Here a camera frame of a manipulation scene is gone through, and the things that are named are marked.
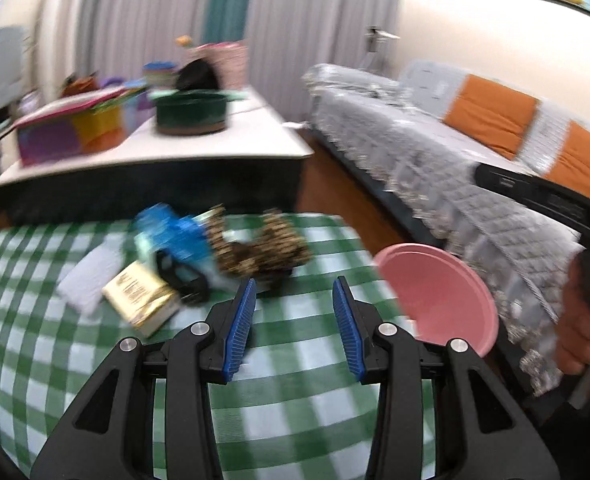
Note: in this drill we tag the grey curtain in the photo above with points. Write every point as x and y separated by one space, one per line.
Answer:
284 38

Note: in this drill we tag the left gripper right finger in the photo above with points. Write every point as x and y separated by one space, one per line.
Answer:
480 431

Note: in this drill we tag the pink woven basket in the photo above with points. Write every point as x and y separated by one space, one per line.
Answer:
229 61

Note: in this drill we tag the stacked coloured bowls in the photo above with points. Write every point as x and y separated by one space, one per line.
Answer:
160 74

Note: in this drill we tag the dark green round tin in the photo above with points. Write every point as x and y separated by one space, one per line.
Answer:
191 113

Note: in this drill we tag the black snack wrapper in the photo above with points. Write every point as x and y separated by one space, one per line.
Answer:
191 284

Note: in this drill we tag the teal curtain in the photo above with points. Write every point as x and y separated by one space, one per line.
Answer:
225 21

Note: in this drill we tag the right hand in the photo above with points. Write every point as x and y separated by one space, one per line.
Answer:
573 329

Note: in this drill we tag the orange cushion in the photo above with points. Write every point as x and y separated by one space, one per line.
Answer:
492 114
572 166

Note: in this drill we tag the grey quilted sofa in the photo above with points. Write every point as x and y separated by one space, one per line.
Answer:
394 131

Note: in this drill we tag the white coffee table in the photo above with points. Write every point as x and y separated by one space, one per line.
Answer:
253 165

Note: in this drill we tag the leopard print wrapper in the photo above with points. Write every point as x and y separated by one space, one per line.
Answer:
272 255

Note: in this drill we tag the colourful storage box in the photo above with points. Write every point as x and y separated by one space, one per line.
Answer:
86 124

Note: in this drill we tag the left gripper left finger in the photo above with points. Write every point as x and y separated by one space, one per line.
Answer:
107 430

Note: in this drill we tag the pink trash bin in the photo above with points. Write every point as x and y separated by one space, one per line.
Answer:
443 296

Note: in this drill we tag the gold tea box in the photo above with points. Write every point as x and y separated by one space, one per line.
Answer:
141 298

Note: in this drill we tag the blue plastic bag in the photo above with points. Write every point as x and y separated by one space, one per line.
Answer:
183 238

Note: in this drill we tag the white foam net sleeve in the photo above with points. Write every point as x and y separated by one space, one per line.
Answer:
82 287

